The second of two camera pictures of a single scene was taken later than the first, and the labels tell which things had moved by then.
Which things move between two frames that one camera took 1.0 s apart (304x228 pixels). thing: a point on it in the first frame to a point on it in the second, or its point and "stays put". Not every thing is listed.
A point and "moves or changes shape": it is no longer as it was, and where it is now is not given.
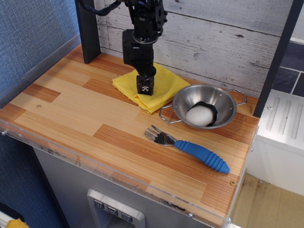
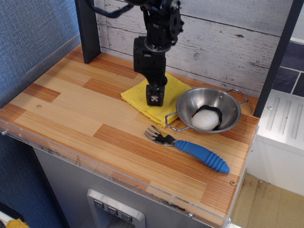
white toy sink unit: [277, 156] stays put
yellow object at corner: [17, 223] stays put
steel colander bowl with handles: [186, 97] moves or changes shape
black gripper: [140, 56] to [151, 61]
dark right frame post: [278, 55] stays put
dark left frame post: [89, 31] stays put
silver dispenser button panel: [105, 212] stays put
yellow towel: [167, 85] moves or changes shape
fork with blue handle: [209, 158] stays put
